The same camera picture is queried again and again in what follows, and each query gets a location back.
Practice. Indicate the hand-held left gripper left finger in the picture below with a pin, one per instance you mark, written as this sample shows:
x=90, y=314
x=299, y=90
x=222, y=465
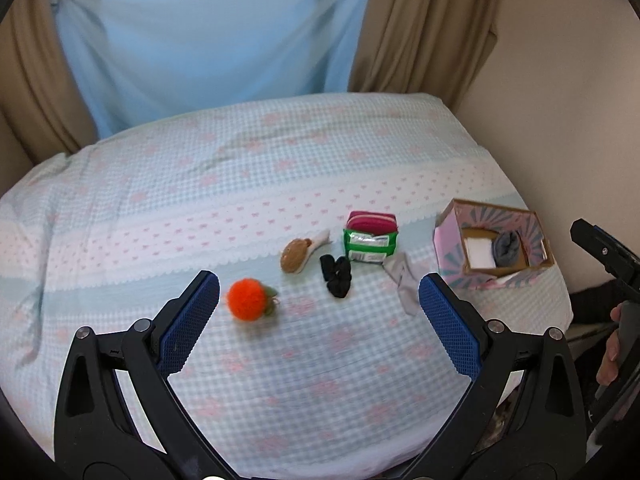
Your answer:
x=192, y=320

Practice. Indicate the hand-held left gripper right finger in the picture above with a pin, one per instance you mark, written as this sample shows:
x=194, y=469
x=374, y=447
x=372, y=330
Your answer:
x=450, y=330

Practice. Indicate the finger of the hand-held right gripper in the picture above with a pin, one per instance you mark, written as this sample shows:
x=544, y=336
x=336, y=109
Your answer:
x=607, y=252

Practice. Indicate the orange fluffy plush ball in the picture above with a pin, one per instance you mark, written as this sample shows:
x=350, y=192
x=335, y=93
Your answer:
x=249, y=300

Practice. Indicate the grey sock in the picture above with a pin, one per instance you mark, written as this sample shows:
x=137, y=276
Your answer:
x=404, y=282

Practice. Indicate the pink cardboard box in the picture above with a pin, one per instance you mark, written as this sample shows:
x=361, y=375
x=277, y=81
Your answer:
x=460, y=255

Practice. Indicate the brown plush drumstick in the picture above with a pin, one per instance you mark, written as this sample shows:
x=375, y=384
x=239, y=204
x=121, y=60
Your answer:
x=299, y=255

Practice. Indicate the black sock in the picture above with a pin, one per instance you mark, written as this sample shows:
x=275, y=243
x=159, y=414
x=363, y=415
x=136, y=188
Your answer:
x=336, y=275

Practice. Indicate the person's right hand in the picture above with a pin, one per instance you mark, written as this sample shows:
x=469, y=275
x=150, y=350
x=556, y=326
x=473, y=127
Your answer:
x=609, y=357

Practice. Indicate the white folded cloth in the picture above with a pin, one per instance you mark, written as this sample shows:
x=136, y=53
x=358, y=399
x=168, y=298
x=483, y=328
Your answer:
x=479, y=253

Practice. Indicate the dark grey folded cloth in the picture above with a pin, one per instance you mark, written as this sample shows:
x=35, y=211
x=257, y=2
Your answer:
x=507, y=250

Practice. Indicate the green tissue packet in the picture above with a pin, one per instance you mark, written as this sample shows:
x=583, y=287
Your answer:
x=369, y=244

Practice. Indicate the red zip pouch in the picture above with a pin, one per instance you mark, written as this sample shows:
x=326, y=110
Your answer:
x=372, y=221

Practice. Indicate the blue checkered bed blanket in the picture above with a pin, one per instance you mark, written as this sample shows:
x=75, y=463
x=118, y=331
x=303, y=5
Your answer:
x=225, y=185

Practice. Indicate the light blue curtain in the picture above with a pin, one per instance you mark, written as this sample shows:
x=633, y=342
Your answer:
x=210, y=35

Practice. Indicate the beige curtain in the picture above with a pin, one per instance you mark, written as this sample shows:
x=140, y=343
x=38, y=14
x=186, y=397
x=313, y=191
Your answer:
x=30, y=85
x=425, y=25

